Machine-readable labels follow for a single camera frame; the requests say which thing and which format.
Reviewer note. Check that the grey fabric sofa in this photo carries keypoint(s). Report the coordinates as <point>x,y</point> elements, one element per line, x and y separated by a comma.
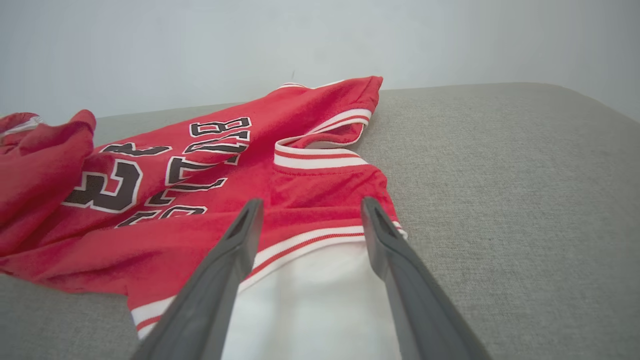
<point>500,190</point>

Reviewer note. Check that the red Bulls jersey white sleeves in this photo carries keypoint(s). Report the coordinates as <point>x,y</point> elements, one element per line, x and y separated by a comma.
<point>210,165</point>

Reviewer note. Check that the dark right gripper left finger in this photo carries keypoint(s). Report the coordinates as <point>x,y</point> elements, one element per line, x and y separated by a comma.
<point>210,300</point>

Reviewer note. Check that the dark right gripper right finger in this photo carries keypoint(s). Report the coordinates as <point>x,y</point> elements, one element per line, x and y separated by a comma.
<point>420,305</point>

